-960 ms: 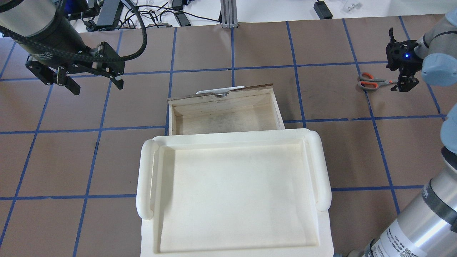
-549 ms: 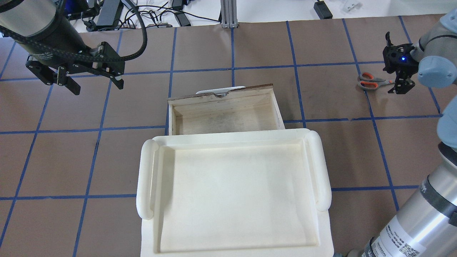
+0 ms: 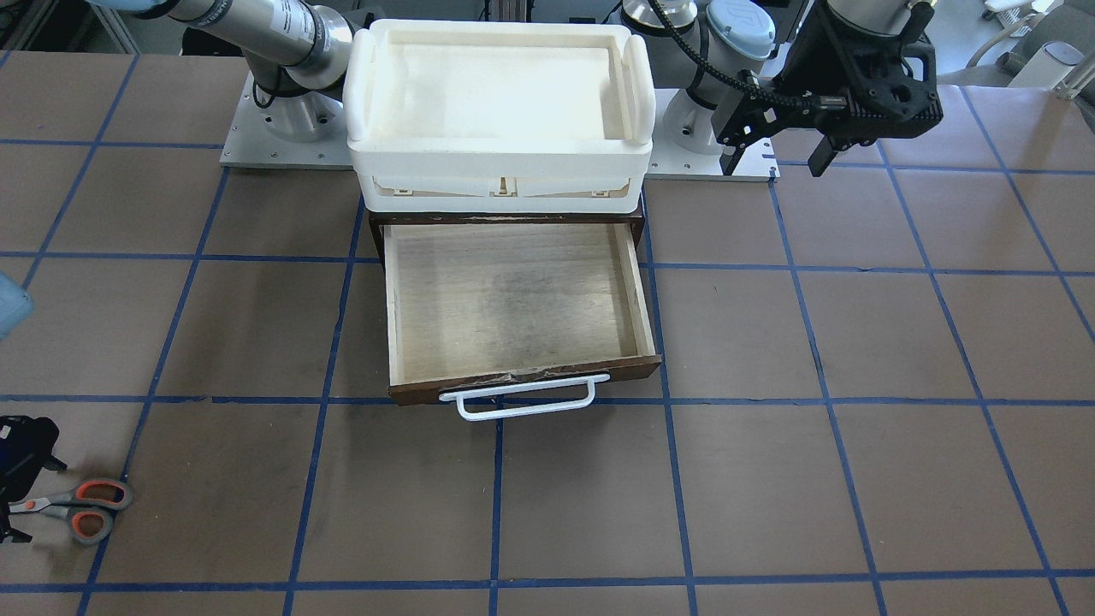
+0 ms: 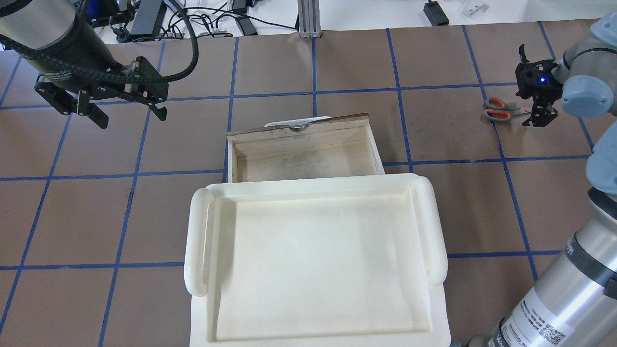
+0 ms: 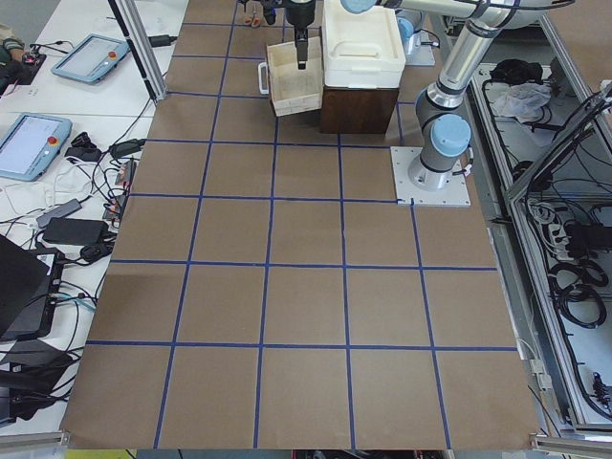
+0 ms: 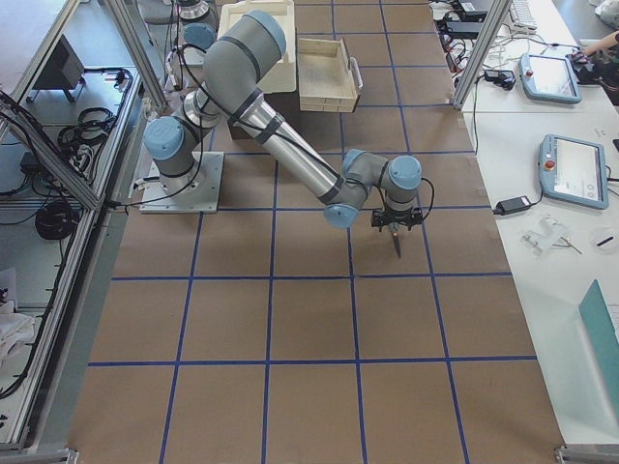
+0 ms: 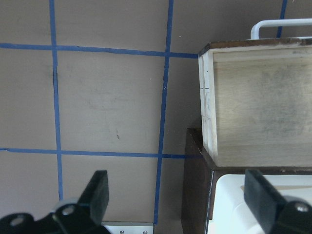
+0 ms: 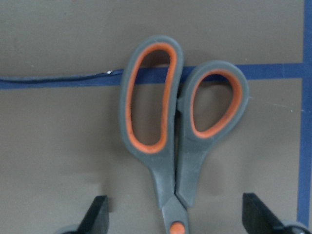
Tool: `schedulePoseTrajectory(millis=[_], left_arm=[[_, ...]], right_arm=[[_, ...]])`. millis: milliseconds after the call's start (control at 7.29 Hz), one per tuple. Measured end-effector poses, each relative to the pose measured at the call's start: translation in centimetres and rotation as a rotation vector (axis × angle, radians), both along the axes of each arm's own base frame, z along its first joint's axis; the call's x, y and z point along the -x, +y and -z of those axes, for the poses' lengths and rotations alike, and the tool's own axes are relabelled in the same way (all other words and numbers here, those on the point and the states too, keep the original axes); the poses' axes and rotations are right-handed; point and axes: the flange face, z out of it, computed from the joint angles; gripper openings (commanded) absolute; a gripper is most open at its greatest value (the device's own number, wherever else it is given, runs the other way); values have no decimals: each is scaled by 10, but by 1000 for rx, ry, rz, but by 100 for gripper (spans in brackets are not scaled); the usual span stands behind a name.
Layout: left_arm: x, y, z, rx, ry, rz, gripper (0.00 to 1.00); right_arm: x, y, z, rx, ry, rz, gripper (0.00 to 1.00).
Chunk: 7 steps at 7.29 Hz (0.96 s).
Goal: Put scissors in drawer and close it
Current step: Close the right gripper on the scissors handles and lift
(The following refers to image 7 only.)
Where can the dark brown wooden cabinet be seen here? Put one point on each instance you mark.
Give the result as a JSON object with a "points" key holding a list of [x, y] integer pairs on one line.
{"points": [[200, 177]]}

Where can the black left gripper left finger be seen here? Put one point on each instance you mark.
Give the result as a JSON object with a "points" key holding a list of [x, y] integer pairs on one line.
{"points": [[81, 217]]}

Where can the light wooden drawer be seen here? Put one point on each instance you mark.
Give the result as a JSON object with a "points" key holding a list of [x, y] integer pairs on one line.
{"points": [[256, 99]]}

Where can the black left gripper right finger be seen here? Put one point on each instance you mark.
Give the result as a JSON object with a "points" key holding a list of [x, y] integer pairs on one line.
{"points": [[275, 213]]}

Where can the white foam tray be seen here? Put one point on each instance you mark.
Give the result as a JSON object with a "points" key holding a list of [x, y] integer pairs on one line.
{"points": [[231, 214]]}

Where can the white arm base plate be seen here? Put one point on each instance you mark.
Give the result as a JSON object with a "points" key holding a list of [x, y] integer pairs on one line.
{"points": [[129, 227]]}

